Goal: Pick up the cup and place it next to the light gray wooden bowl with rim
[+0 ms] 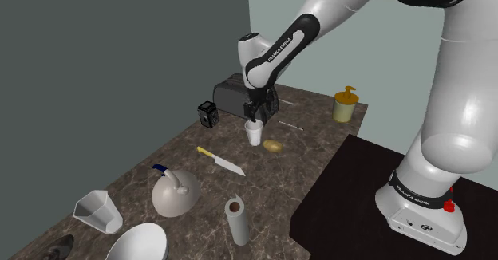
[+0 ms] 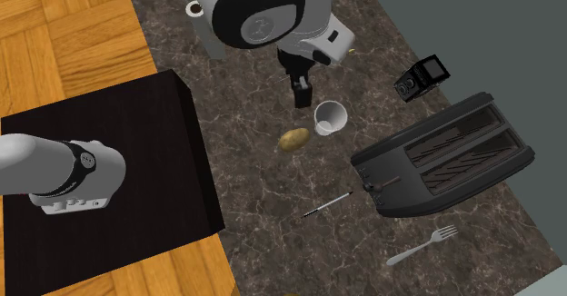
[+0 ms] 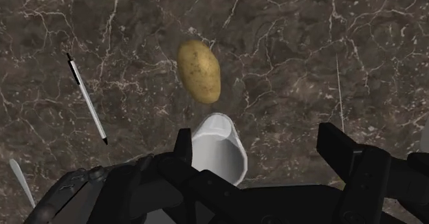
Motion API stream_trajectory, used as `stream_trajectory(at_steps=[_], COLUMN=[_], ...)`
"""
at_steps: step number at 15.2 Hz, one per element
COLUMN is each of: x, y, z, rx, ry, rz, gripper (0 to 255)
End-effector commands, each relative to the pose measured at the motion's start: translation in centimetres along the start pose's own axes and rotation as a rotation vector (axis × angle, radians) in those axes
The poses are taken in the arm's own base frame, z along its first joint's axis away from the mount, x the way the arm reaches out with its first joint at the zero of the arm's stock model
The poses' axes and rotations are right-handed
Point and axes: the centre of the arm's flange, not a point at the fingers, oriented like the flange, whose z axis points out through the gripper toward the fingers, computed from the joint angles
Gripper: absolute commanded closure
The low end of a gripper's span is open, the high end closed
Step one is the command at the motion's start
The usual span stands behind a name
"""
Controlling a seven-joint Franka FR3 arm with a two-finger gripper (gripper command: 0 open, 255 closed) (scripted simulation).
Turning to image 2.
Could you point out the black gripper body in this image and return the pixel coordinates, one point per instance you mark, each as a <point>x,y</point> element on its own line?
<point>297,67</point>

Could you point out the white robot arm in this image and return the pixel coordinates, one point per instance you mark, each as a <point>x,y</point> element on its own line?
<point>261,3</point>

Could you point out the white cup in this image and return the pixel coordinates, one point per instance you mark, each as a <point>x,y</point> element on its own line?
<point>333,114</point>

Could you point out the brown potato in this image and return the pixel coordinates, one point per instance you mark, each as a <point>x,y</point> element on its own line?
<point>294,139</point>

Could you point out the grey cylinder with white rim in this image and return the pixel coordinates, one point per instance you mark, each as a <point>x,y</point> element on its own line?
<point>212,43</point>

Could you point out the black and white pen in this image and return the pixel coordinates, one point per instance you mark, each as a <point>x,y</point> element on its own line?
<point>327,205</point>

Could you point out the black two-slot toaster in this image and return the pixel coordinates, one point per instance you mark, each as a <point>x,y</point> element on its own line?
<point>398,171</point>

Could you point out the black robot stand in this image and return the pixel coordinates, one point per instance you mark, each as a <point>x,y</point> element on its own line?
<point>146,153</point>

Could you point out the silver fork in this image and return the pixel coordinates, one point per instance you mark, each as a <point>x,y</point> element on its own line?
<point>416,249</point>

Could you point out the black box camera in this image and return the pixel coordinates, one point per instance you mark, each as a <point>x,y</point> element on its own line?
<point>418,82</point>

